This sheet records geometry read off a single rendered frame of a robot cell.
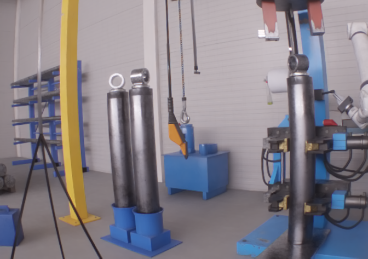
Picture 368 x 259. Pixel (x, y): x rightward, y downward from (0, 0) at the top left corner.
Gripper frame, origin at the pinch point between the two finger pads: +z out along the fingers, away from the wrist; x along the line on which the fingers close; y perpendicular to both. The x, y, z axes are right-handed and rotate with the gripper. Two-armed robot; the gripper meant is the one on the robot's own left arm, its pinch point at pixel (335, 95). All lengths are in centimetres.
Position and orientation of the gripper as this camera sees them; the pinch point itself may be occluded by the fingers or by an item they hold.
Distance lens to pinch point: 247.2
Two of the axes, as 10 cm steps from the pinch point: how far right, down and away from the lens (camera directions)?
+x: -7.2, 6.8, 1.5
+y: -4.5, -2.9, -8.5
